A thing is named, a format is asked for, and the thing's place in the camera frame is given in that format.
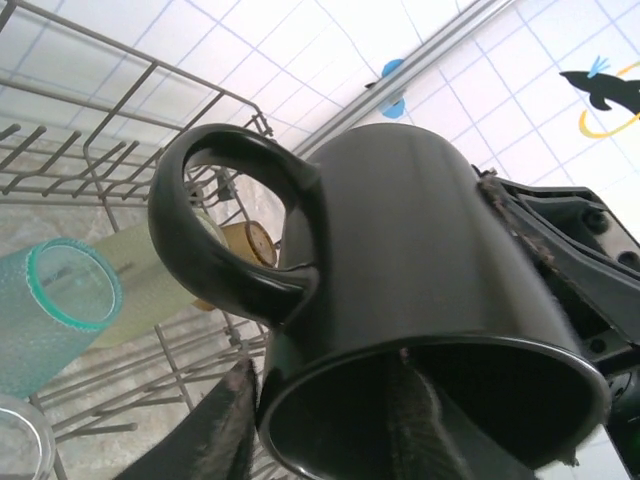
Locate teal plastic cup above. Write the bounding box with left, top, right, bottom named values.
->
left=0, top=237, right=124, bottom=399

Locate amber plastic cup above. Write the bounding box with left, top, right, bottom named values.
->
left=192, top=219, right=277, bottom=312

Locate pale green plastic cup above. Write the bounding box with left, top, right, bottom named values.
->
left=92, top=209, right=229, bottom=349

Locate spiky dolphin ring sticker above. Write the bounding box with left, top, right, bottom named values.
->
left=558, top=55, right=640, bottom=139

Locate blue oval sticker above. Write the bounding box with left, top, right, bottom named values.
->
left=363, top=58, right=409, bottom=120

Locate grey wire dish rack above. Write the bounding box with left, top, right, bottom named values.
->
left=0, top=0, right=281, bottom=480

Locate black mug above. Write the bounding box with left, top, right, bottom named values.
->
left=147, top=122, right=614, bottom=479

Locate clear glass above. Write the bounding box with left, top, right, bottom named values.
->
left=0, top=392, right=56, bottom=480

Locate aluminium corner post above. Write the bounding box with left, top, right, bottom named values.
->
left=292, top=0, right=516, bottom=157

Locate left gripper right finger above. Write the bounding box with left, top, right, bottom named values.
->
left=392, top=348, right=539, bottom=480

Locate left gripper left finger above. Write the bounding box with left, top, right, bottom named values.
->
left=114, top=356, right=261, bottom=480

